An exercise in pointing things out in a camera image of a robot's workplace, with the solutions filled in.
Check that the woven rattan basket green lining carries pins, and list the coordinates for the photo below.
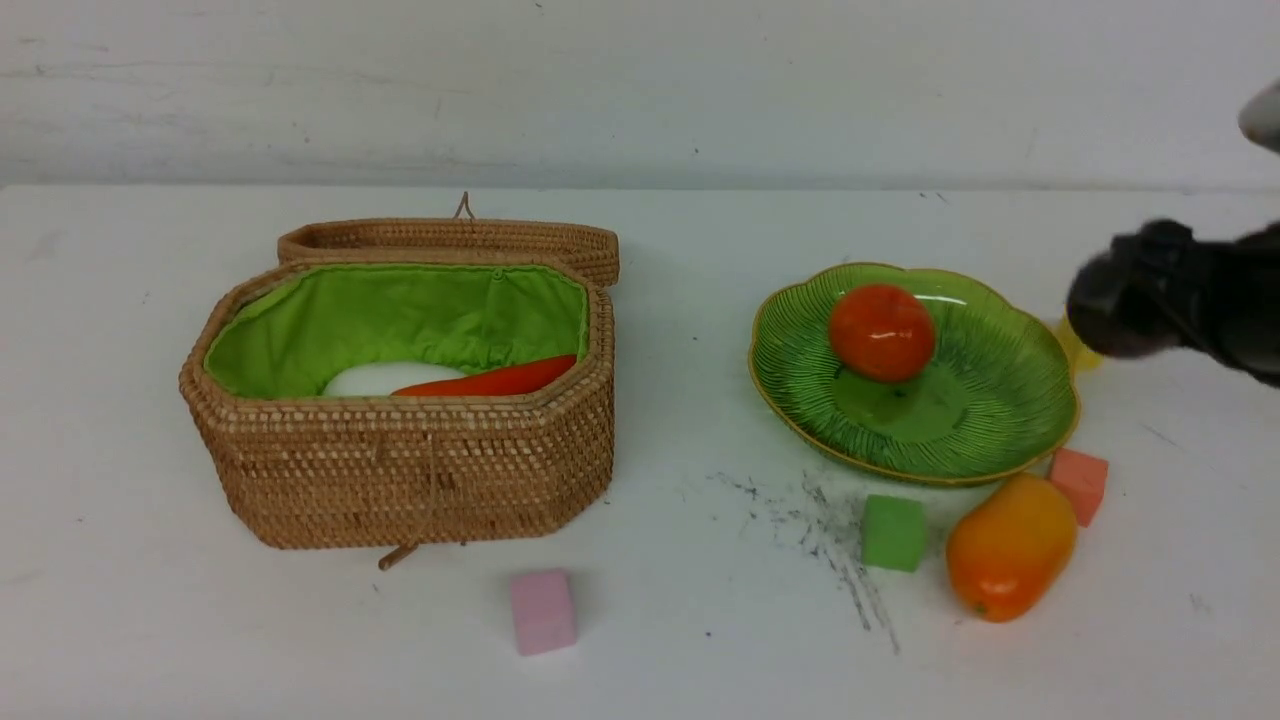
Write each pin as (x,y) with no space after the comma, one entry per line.
(307,471)

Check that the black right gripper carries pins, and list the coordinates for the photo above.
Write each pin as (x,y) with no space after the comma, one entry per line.
(1160,288)

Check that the orange carrot with green leaves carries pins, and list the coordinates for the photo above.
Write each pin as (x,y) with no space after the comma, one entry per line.
(512,380)

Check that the woven rattan basket lid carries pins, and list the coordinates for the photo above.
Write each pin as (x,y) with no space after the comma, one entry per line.
(593,252)

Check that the green glass leaf plate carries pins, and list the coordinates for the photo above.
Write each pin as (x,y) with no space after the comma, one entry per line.
(998,395)

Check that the green foam cube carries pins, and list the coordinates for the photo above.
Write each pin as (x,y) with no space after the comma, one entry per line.
(893,533)

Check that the orange yellow mango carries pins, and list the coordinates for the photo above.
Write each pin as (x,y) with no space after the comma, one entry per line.
(1005,555)

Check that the yellow foam cube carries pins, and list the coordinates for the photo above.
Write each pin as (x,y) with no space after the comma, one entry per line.
(1080,358)

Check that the white radish with green leaves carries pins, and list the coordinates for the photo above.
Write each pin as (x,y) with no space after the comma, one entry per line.
(382,379)

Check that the salmon foam cube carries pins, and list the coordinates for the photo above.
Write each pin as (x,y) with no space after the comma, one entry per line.
(1083,480)

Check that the pink foam cube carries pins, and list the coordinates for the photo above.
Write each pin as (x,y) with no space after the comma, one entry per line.
(543,614)

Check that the orange persimmon with green calyx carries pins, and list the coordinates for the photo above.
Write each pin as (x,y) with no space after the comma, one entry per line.
(882,332)

